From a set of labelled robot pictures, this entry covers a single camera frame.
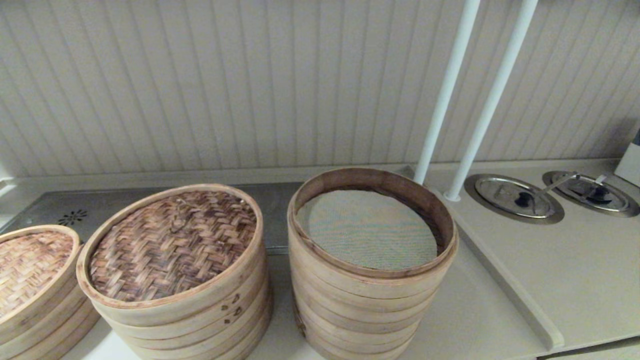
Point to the near steel round lid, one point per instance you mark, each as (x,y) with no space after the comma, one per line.
(469,189)

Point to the steel round lid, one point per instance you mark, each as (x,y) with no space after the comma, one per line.
(635,206)
(469,189)

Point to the far steel round lid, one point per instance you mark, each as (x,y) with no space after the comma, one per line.
(635,206)

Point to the grey mesh steamer liner cloth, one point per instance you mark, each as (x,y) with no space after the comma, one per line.
(367,230)

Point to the steel pot lid black knob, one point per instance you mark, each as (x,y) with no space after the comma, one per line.
(612,200)
(505,192)

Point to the woven bamboo steamer lid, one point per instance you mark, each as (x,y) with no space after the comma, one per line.
(27,265)
(172,245)

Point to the white container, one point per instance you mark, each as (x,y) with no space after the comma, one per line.
(631,162)

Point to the white metal pole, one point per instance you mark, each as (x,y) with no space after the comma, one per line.
(492,95)
(447,85)

